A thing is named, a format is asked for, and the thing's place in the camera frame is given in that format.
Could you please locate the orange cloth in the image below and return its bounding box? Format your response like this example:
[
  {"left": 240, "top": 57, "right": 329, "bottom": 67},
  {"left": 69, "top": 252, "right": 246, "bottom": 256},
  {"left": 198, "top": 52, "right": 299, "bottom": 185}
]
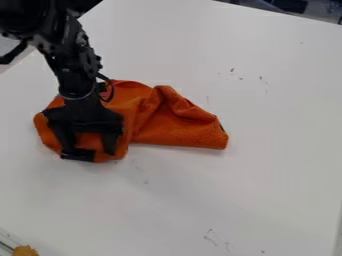
[{"left": 32, "top": 79, "right": 230, "bottom": 164}]

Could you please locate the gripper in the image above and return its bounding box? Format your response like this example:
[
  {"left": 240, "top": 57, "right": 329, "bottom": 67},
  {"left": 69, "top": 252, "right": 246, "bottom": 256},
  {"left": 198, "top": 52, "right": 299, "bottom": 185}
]
[{"left": 41, "top": 92, "right": 126, "bottom": 163}]

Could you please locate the yellow toy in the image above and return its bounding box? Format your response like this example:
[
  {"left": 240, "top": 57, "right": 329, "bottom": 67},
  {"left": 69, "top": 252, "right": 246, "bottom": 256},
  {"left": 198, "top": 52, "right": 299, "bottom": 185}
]
[{"left": 12, "top": 244, "right": 41, "bottom": 256}]

